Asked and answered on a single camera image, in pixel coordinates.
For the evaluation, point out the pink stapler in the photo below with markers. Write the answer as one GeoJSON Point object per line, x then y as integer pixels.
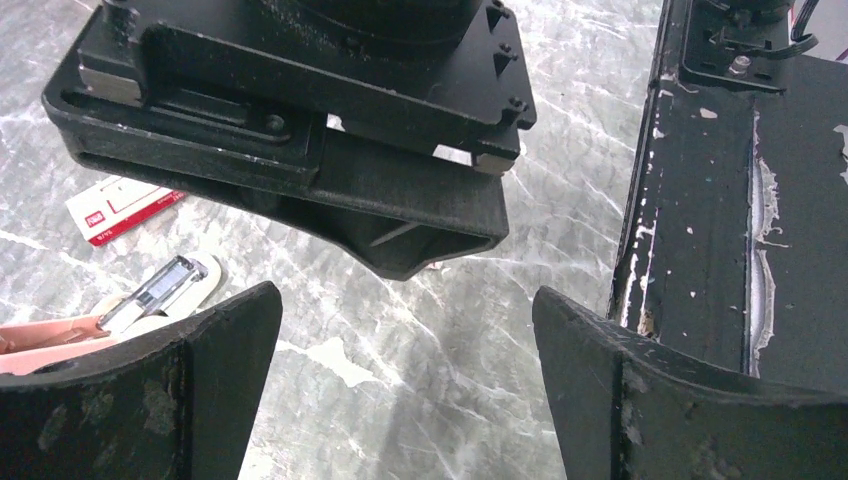
{"type": "Point", "coordinates": [171, 294]}

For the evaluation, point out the red white staple box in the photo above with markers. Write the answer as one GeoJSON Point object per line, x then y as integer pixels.
{"type": "Point", "coordinates": [116, 205]}

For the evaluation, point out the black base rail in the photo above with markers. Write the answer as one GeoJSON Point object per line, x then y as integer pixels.
{"type": "Point", "coordinates": [734, 243]}

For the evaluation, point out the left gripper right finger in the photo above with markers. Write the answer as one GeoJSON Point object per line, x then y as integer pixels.
{"type": "Point", "coordinates": [626, 407]}

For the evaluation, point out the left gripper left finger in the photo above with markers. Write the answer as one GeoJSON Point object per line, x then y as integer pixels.
{"type": "Point", "coordinates": [176, 403]}

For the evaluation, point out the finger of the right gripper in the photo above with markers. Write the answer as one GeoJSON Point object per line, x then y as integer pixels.
{"type": "Point", "coordinates": [393, 211]}

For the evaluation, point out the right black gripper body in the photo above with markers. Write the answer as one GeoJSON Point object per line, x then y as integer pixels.
{"type": "Point", "coordinates": [408, 73]}

